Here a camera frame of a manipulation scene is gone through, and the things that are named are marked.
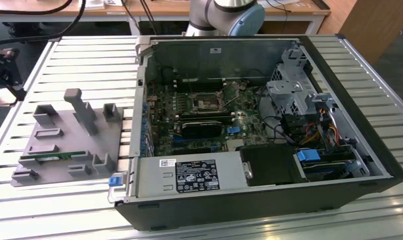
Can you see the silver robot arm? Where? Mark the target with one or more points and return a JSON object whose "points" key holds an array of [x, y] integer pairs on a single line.
{"points": [[221, 15]]}

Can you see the black RAM slot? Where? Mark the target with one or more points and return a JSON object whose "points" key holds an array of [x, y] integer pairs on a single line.
{"points": [[201, 82], [201, 88]]}

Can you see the CPU socket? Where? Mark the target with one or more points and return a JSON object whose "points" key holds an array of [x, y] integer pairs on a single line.
{"points": [[205, 101]]}

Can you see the grey parts rack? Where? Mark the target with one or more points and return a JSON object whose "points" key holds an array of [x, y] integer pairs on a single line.
{"points": [[64, 140]]}

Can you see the green RAM stick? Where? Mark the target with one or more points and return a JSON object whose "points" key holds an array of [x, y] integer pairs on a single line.
{"points": [[61, 155]]}

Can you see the blue case latch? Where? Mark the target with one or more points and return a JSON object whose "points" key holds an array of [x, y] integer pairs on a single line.
{"points": [[115, 181]]}

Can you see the wooden desk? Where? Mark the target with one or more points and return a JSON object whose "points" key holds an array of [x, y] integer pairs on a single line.
{"points": [[175, 7]]}

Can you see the silver power supply with label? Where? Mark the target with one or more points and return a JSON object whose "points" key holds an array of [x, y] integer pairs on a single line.
{"points": [[155, 175]]}

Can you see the thin metal locking lever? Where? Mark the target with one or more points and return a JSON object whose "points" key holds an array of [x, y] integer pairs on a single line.
{"points": [[224, 103]]}

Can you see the blue board connector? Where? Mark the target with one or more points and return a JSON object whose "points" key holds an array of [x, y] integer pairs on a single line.
{"points": [[232, 130]]}

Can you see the silver chipset heatsink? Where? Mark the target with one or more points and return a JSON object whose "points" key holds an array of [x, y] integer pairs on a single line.
{"points": [[233, 145]]}

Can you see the green motherboard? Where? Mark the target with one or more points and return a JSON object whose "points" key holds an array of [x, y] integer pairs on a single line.
{"points": [[248, 120]]}

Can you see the silver metal drive cage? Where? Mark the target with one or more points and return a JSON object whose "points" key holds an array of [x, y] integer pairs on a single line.
{"points": [[284, 87]]}

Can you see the black open PC case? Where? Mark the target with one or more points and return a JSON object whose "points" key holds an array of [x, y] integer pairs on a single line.
{"points": [[221, 215]]}

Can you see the black perforated cover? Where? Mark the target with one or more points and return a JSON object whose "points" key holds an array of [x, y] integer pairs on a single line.
{"points": [[271, 165]]}

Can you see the hard disk in blue carrier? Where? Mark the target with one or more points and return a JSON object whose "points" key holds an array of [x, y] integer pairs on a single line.
{"points": [[308, 155]]}

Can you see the wooden cabinet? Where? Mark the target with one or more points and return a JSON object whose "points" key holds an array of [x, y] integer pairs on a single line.
{"points": [[371, 25]]}

